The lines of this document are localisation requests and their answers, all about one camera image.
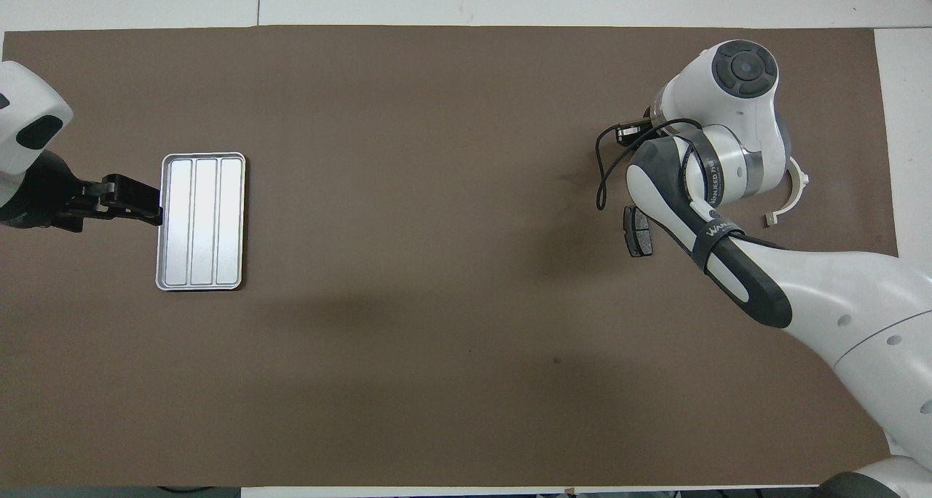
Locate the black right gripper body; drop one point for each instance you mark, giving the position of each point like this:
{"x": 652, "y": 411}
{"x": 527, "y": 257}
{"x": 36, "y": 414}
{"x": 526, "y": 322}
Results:
{"x": 649, "y": 119}

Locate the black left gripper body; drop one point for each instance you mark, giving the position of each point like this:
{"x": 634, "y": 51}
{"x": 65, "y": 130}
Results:
{"x": 40, "y": 196}

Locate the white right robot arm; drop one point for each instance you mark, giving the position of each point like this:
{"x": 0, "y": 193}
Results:
{"x": 837, "y": 301}

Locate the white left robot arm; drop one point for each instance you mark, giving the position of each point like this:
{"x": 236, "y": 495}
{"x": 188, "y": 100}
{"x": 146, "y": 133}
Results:
{"x": 22, "y": 97}

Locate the silver metal tray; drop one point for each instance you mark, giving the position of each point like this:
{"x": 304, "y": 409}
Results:
{"x": 200, "y": 221}

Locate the dark rectangular brake pad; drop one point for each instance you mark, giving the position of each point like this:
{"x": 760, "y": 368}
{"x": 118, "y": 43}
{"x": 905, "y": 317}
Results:
{"x": 635, "y": 236}

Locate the brown table mat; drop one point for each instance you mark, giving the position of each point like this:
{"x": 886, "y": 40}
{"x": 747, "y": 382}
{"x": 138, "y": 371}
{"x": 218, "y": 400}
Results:
{"x": 437, "y": 192}

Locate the white curved plastic bracket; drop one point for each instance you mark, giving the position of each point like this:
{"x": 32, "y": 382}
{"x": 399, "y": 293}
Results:
{"x": 799, "y": 188}

